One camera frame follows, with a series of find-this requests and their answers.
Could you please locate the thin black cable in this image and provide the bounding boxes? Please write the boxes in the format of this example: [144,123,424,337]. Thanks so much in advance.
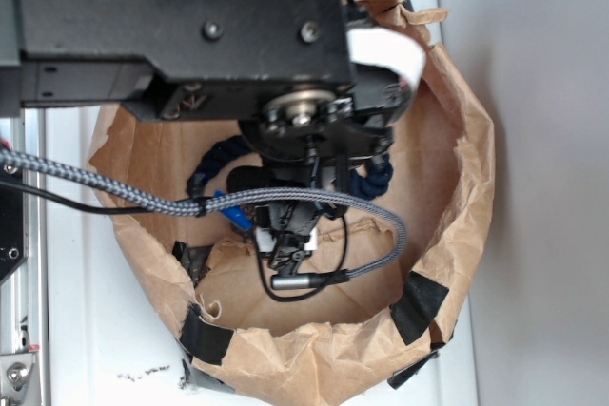
[0,178,351,302]

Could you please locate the grey tape strip lower left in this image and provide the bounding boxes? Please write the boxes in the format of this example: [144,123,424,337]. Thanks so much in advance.
[182,352,235,395]

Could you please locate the black tape strip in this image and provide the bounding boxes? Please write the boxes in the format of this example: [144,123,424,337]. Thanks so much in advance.
[389,272,449,345]
[179,302,235,366]
[386,349,439,390]

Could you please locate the black tape strip left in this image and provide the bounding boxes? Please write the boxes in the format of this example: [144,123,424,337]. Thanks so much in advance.
[179,302,235,366]

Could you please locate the black twisted rope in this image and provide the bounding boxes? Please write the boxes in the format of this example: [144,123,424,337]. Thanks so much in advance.
[186,134,396,202]

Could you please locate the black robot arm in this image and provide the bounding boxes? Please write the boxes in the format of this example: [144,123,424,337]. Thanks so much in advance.
[1,0,424,287]

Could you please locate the white label tag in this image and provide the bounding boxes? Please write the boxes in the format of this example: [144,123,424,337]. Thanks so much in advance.
[346,28,426,92]

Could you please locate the black tape strip lower right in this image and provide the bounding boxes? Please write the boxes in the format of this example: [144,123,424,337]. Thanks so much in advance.
[386,349,439,390]

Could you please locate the grey braided cable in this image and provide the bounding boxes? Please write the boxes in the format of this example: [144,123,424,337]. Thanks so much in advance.
[0,146,409,291]

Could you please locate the brown paper bag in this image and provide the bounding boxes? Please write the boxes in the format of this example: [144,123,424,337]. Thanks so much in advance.
[113,0,495,405]

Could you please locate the aluminium frame rail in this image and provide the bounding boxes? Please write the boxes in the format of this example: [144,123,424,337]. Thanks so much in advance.
[0,108,51,406]

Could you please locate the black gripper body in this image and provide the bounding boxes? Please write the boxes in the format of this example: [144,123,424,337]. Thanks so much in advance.
[226,165,344,278]

